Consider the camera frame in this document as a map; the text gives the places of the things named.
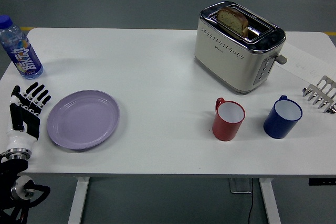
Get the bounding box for slice of brown bread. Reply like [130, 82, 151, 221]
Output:
[216, 7, 249, 38]

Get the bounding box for blue-capped drink bottle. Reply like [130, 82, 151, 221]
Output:
[0, 15, 44, 80]

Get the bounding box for grey under-table bracket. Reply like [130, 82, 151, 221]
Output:
[227, 177, 253, 194]

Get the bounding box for white paper sheet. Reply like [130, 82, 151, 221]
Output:
[272, 40, 336, 83]

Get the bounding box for purple plastic plate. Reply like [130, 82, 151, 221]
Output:
[46, 89, 121, 151]

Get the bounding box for red plastic cup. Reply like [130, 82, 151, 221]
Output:
[212, 97, 246, 142]

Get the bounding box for blue plastic cup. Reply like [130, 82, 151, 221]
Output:
[263, 95, 303, 140]

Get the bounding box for black table control panel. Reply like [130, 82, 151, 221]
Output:
[308, 178, 336, 186]

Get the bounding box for cream and chrome toaster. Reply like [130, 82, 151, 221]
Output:
[194, 1, 288, 95]

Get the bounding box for black hanging cable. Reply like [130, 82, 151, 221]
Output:
[246, 192, 254, 224]

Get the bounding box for white table leg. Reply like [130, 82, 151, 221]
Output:
[258, 177, 281, 224]
[67, 176, 90, 224]

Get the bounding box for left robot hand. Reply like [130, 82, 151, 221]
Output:
[5, 82, 52, 154]

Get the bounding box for silver metal rack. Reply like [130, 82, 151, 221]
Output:
[302, 75, 336, 114]

